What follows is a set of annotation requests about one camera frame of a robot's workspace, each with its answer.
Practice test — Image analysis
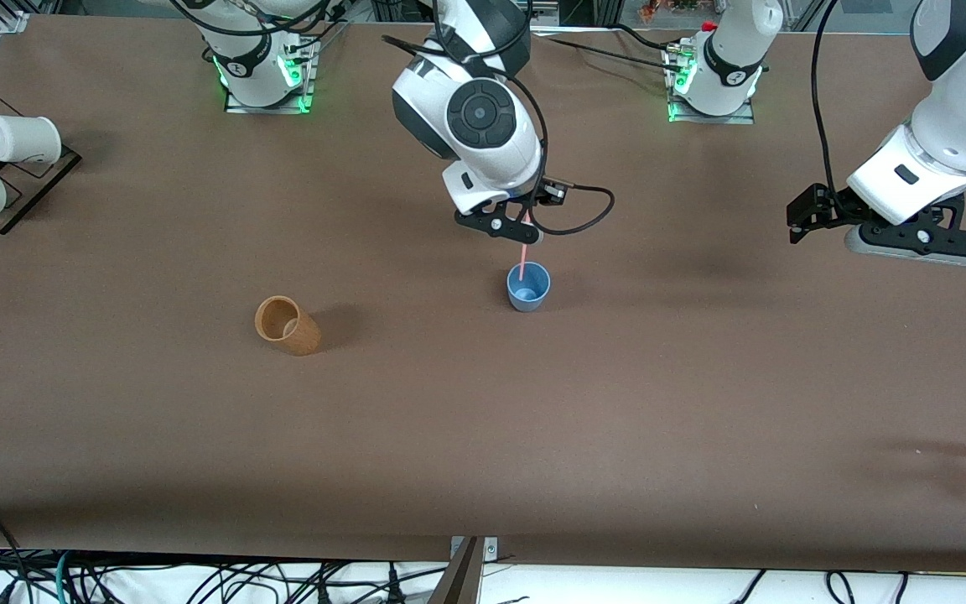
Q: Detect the black wire cup rack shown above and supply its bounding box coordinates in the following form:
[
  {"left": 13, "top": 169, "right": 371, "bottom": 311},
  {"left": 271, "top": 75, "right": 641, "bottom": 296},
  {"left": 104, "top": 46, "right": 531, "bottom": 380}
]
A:
[{"left": 0, "top": 117, "right": 82, "bottom": 236}]

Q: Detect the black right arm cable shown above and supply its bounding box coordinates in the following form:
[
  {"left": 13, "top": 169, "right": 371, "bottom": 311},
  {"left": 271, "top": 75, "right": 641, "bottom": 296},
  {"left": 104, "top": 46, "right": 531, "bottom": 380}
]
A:
[{"left": 382, "top": 32, "right": 616, "bottom": 237}]

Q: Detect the pink straw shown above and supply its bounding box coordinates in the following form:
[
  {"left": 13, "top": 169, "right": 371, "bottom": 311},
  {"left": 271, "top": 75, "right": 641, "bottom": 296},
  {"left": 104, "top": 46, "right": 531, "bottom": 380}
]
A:
[{"left": 517, "top": 210, "right": 535, "bottom": 283}]

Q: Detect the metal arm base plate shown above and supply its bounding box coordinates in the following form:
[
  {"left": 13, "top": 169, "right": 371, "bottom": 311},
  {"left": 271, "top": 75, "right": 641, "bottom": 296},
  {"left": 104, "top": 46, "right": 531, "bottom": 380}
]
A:
[
  {"left": 224, "top": 38, "right": 317, "bottom": 115},
  {"left": 666, "top": 44, "right": 757, "bottom": 126}
]

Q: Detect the brown wooden cup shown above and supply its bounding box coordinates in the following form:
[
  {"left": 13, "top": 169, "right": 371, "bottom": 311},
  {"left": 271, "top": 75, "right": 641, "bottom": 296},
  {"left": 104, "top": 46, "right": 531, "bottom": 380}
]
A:
[{"left": 254, "top": 295, "right": 322, "bottom": 357}]

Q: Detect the dark support beam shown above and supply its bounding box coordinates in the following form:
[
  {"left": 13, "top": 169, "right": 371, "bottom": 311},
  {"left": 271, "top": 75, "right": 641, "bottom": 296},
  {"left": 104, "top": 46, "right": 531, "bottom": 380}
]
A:
[{"left": 428, "top": 537, "right": 485, "bottom": 604}]

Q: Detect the blue cup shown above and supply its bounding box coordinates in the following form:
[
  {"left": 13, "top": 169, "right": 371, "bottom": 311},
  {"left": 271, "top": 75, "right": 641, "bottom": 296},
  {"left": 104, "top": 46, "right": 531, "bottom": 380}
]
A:
[{"left": 506, "top": 262, "right": 552, "bottom": 313}]

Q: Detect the black cable on table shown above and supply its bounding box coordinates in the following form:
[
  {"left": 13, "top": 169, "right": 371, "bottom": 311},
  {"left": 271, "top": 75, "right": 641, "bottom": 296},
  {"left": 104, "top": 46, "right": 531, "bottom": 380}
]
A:
[{"left": 533, "top": 23, "right": 685, "bottom": 73}]

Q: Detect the metal table bracket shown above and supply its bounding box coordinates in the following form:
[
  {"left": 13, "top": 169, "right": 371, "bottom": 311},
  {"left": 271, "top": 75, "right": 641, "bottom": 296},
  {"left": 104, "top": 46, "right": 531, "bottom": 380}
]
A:
[{"left": 450, "top": 536, "right": 500, "bottom": 565}]

